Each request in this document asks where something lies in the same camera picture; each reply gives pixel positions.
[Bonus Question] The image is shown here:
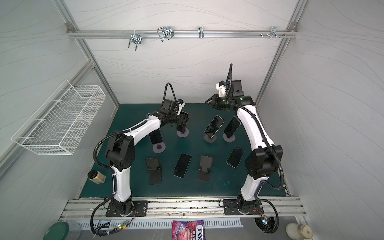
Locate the small jar black lid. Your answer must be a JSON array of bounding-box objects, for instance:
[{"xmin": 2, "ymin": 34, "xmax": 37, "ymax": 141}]
[{"xmin": 87, "ymin": 170, "xmax": 106, "ymax": 184}]

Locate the green lid container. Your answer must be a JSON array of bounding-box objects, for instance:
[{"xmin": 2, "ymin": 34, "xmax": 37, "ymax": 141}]
[{"xmin": 43, "ymin": 222, "xmax": 70, "ymax": 240}]

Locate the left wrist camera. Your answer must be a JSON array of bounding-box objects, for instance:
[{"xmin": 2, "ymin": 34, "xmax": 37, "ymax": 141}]
[{"xmin": 177, "ymin": 99, "xmax": 185, "ymax": 115}]

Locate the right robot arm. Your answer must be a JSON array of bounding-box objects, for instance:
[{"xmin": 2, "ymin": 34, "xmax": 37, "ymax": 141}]
[{"xmin": 206, "ymin": 67, "xmax": 285, "ymax": 234}]

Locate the grey round stand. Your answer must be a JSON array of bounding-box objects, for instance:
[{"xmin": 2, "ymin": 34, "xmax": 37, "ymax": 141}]
[{"xmin": 204, "ymin": 134, "xmax": 217, "ymax": 143}]

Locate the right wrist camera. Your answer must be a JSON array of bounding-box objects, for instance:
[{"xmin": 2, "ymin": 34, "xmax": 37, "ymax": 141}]
[{"xmin": 216, "ymin": 81, "xmax": 227, "ymax": 98}]

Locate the purple case phone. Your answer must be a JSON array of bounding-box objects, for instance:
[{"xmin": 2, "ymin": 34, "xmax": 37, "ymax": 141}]
[
  {"xmin": 176, "ymin": 111, "xmax": 189, "ymax": 132},
  {"xmin": 149, "ymin": 129, "xmax": 163, "ymax": 145}
]

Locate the white tape roll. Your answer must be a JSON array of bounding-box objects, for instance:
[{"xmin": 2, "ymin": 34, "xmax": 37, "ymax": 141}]
[{"xmin": 286, "ymin": 223, "xmax": 314, "ymax": 240}]

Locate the dark phone far right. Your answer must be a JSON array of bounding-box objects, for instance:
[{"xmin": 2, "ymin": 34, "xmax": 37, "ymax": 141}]
[{"xmin": 224, "ymin": 117, "xmax": 241, "ymax": 138}]

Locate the pink candy bag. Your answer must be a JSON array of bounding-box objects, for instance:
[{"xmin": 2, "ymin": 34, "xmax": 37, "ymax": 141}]
[{"xmin": 172, "ymin": 220, "xmax": 206, "ymax": 240}]

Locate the black folding stand right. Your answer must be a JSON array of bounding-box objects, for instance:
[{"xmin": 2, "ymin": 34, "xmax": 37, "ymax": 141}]
[{"xmin": 197, "ymin": 156, "xmax": 213, "ymax": 183}]

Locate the purple round stand left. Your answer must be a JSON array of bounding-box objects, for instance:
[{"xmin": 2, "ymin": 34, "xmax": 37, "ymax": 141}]
[{"xmin": 153, "ymin": 142, "xmax": 166, "ymax": 154}]

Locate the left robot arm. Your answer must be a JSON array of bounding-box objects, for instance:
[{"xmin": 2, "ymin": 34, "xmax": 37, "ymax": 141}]
[{"xmin": 90, "ymin": 83, "xmax": 188, "ymax": 237}]

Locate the purple round stand right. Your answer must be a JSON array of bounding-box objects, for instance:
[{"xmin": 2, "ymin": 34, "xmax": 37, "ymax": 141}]
[{"xmin": 223, "ymin": 133, "xmax": 236, "ymax": 143}]

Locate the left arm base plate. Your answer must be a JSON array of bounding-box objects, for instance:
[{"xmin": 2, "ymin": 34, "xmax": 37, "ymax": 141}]
[{"xmin": 106, "ymin": 201, "xmax": 148, "ymax": 218}]

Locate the purple round stand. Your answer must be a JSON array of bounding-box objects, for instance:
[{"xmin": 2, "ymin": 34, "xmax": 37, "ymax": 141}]
[
  {"xmin": 153, "ymin": 142, "xmax": 166, "ymax": 154},
  {"xmin": 223, "ymin": 133, "xmax": 236, "ymax": 143},
  {"xmin": 177, "ymin": 128, "xmax": 189, "ymax": 138}
]

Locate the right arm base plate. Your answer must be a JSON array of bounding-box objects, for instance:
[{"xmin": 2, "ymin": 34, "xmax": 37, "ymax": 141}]
[{"xmin": 219, "ymin": 197, "xmax": 264, "ymax": 216}]

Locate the aluminium top crossbar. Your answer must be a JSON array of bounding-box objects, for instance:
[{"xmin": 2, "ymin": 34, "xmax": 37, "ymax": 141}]
[{"xmin": 67, "ymin": 25, "xmax": 298, "ymax": 41}]

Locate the purple round stand centre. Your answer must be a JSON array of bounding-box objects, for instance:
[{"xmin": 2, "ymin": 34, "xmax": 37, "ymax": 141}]
[{"xmin": 177, "ymin": 128, "xmax": 189, "ymax": 138}]

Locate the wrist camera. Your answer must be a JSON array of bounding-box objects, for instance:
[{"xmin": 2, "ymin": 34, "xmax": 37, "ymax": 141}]
[
  {"xmin": 216, "ymin": 81, "xmax": 227, "ymax": 98},
  {"xmin": 177, "ymin": 99, "xmax": 185, "ymax": 115}
]

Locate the silver phone on grey stand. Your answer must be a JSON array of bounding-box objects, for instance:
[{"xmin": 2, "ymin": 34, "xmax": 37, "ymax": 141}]
[{"xmin": 205, "ymin": 115, "xmax": 225, "ymax": 139}]

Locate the white wire basket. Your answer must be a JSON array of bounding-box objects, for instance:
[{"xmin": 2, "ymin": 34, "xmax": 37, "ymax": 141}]
[{"xmin": 11, "ymin": 80, "xmax": 106, "ymax": 156}]

